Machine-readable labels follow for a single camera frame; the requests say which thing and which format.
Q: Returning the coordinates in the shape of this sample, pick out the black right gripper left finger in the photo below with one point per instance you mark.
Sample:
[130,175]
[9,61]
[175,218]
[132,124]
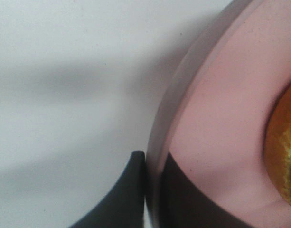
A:
[123,206]

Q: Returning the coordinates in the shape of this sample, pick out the pink round plate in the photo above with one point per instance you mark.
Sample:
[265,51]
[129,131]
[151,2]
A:
[213,116]

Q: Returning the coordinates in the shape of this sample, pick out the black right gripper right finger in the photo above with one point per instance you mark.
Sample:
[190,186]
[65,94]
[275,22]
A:
[182,205]

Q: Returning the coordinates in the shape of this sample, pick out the burger with lettuce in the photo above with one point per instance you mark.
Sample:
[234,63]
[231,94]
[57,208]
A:
[277,146]

